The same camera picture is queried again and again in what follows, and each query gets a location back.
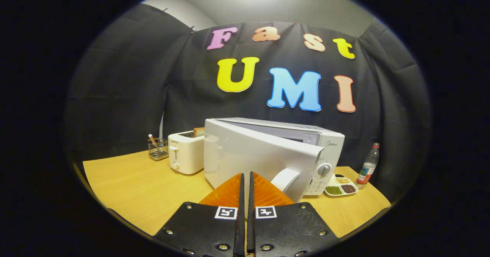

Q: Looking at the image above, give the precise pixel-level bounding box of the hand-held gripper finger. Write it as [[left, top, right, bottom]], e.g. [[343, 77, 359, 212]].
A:
[[153, 173, 245, 257], [247, 172, 340, 257]]

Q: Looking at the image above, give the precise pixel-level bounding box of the white toaster oven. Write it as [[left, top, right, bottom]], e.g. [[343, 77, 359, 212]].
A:
[[203, 117, 345, 203]]

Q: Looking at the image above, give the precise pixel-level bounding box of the white bread toaster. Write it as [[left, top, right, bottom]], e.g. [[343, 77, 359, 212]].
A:
[[168, 130, 205, 175]]

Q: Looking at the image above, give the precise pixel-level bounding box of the white divided bean dish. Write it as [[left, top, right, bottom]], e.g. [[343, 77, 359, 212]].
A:
[[324, 176, 359, 197]]

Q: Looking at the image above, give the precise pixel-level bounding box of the clear plastic water bottle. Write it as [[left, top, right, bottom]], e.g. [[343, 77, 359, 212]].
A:
[[356, 143, 380, 185]]

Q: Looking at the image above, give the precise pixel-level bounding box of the wire mesh utensil holder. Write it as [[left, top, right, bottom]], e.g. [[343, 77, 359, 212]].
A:
[[148, 137, 169, 161]]

